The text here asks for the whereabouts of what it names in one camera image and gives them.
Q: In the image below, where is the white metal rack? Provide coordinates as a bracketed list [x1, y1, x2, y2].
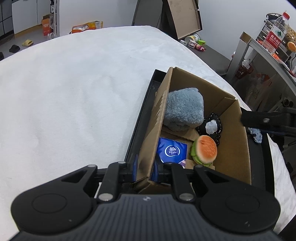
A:
[50, 0, 58, 36]

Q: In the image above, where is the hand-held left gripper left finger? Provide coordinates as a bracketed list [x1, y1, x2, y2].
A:
[54, 154, 139, 203]

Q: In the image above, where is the red wire basket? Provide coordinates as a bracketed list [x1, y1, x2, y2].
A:
[236, 65, 254, 79]

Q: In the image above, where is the flat brown cardboard lid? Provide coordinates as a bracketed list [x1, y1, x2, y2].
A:
[162, 0, 203, 41]

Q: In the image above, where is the grey drawer organiser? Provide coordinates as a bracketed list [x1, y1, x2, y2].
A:
[258, 19, 296, 59]

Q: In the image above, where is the blue tissue packet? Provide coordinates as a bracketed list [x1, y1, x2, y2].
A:
[155, 137, 188, 169]

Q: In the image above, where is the brown cardboard box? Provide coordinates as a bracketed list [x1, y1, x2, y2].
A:
[135, 67, 252, 193]

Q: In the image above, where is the water bottle with red label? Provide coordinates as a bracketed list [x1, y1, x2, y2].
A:
[262, 10, 290, 55]

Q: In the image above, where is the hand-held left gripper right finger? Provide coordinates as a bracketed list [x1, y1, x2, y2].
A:
[153, 160, 234, 203]

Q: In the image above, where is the yellow orange carton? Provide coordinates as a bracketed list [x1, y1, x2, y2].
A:
[71, 21, 103, 34]

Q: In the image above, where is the white cabinet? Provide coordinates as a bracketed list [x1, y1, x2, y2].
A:
[11, 0, 51, 34]

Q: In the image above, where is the burger toy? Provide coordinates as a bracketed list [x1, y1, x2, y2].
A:
[190, 135, 218, 167]

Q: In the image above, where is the orange paper bag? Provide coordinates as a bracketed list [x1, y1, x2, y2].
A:
[42, 14, 55, 37]

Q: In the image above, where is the small blue fuzzy cloth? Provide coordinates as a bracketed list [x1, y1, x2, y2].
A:
[248, 128, 263, 145]

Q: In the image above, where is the wicker basket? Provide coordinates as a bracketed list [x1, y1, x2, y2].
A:
[266, 13, 296, 24]

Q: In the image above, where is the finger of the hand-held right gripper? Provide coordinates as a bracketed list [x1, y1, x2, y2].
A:
[240, 111, 293, 128]
[248, 127, 296, 138]

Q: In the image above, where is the grey-blue plush towel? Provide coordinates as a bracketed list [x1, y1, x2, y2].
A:
[164, 88, 204, 131]

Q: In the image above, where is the white paper ball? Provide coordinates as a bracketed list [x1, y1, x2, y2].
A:
[205, 119, 219, 134]

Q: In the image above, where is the black top desk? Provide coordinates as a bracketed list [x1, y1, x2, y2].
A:
[228, 31, 296, 112]

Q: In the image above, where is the black tray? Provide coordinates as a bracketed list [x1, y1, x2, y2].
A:
[124, 69, 275, 197]

